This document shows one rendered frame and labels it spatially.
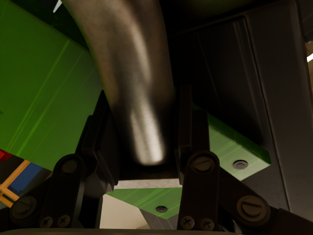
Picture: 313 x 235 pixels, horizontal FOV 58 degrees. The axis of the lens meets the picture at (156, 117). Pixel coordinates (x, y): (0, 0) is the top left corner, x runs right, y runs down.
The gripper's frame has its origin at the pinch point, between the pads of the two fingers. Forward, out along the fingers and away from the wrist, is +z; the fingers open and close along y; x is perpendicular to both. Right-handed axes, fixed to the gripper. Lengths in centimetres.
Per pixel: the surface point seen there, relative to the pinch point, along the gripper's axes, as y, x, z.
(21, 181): -308, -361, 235
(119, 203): -191, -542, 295
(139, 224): -150, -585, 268
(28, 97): -7.1, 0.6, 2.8
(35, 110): -7.2, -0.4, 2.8
